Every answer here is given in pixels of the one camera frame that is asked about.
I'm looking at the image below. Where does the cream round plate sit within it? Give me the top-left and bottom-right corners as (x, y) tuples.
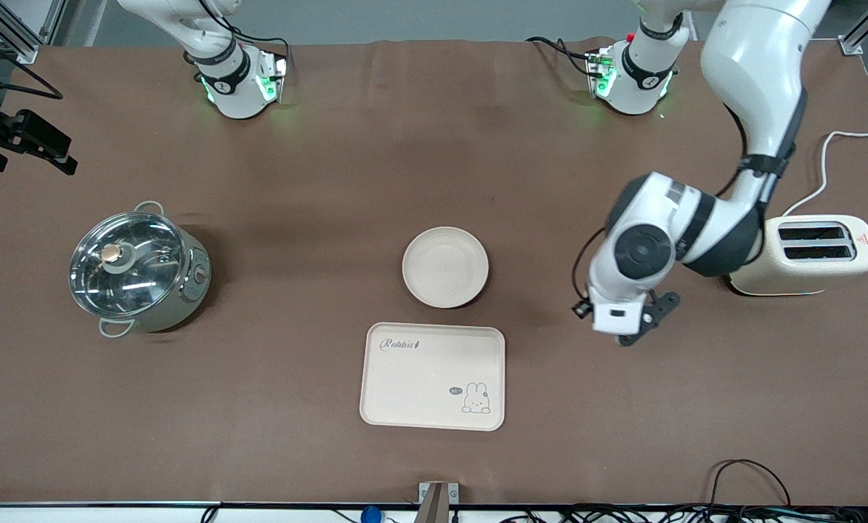
(402, 227), (490, 309)

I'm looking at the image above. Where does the cream rabbit print tray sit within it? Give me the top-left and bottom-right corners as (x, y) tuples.
(360, 322), (506, 432)

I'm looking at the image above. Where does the glass pot lid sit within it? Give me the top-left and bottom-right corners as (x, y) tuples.
(68, 211), (187, 318)

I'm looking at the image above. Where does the steel cooking pot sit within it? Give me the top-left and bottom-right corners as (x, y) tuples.
(70, 201), (212, 339)

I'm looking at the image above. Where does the brown table mat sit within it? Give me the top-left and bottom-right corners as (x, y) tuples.
(0, 38), (868, 507)

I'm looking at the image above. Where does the cream two-slot toaster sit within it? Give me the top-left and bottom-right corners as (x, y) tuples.
(728, 214), (868, 297)

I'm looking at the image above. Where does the grey metal camera bracket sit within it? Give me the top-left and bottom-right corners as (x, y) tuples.
(418, 482), (459, 523)

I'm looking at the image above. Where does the black base cable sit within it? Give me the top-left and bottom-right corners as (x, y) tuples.
(227, 28), (291, 65)
(526, 35), (596, 75)

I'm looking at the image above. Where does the black floor cable bundle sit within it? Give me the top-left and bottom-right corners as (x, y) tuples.
(499, 459), (868, 523)

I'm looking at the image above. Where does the white toaster power cable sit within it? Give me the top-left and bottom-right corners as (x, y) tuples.
(781, 129), (868, 217)

